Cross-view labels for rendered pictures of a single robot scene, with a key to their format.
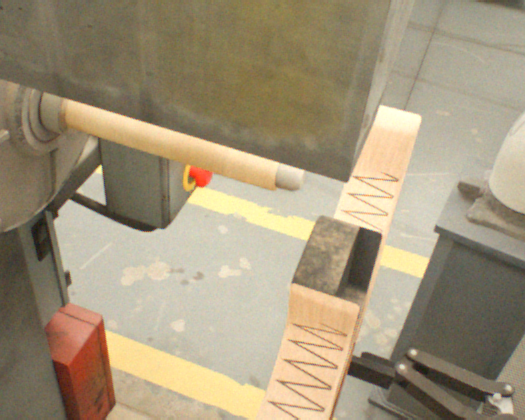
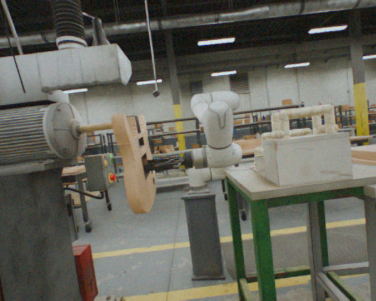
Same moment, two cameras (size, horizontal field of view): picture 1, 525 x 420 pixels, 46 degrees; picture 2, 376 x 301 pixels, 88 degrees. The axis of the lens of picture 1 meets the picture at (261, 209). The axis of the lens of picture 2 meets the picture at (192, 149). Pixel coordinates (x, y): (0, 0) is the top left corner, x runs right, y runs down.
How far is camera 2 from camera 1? 70 cm
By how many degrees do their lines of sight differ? 43
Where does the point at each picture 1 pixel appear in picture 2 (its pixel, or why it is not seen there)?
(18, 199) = (70, 147)
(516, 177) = (192, 177)
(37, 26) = (81, 77)
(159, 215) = (103, 185)
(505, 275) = (202, 203)
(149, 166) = (99, 170)
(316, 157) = (117, 79)
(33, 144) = (74, 133)
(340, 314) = (132, 120)
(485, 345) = (210, 230)
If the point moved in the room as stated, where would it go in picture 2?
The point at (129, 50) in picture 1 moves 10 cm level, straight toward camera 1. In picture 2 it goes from (93, 75) to (96, 65)
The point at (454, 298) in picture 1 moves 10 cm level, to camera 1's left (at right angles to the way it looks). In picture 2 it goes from (195, 219) to (183, 221)
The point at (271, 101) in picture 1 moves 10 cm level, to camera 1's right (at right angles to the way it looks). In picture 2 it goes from (110, 74) to (138, 74)
